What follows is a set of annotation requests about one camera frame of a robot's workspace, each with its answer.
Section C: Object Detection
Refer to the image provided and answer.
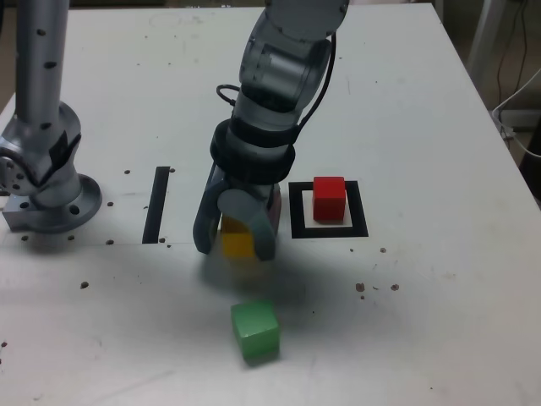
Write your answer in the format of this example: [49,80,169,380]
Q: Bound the yellow cube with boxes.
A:
[220,214,257,259]

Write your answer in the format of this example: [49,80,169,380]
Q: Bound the white table leg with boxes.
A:
[467,0,515,85]

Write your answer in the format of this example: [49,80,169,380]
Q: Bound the green cube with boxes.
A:
[230,299,281,365]

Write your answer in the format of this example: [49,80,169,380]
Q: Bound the black tape strip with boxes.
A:
[141,166,171,245]

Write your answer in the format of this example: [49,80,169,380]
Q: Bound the thin black cable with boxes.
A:
[513,0,530,92]
[495,0,519,107]

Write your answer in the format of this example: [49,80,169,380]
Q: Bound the red cube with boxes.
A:
[312,176,347,222]

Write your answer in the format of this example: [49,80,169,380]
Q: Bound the white cable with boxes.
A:
[491,67,541,158]

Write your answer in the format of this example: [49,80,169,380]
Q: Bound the black tape square outline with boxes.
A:
[287,180,369,239]

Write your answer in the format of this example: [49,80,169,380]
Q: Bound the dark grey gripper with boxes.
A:
[192,162,283,263]

